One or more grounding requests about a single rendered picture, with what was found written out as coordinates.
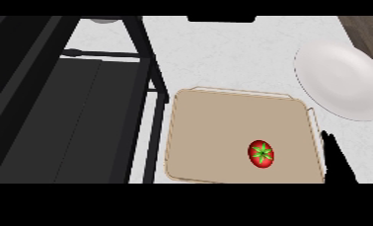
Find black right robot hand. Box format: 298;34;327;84
320;130;360;185

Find red tomato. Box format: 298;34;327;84
246;139;276;169

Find white plate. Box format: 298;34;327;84
293;38;373;122

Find beige wooden tray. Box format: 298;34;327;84
164;86;326;185

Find brown wooden panel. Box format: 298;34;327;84
336;15;373;58

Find black block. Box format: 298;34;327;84
186;15;258;24

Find large dark grey door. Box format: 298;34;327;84
0;15;171;185

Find grey round knob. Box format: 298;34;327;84
87;17;124;25

